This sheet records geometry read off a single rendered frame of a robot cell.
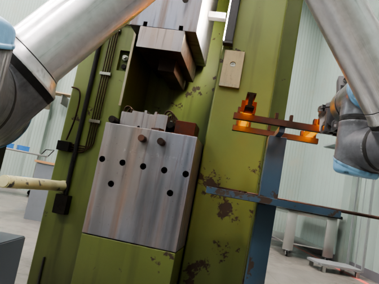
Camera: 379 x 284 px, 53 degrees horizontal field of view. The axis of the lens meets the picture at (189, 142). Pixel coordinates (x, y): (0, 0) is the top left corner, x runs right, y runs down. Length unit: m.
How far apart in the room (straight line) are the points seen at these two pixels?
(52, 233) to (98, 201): 0.38
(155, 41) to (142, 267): 0.92
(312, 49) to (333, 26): 9.52
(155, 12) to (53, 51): 1.11
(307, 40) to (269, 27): 8.45
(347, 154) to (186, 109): 1.35
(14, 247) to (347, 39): 0.59
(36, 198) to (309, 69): 7.23
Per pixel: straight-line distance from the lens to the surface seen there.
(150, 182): 1.48
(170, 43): 1.67
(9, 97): 0.57
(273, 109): 2.15
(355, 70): 0.70
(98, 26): 0.68
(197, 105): 2.06
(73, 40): 0.67
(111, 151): 1.54
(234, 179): 1.64
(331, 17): 0.69
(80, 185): 1.79
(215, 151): 1.66
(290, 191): 9.39
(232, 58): 1.74
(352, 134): 0.83
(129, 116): 1.61
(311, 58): 10.11
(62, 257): 1.84
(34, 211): 5.11
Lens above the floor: 0.70
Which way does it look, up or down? 7 degrees up
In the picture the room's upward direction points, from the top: 11 degrees clockwise
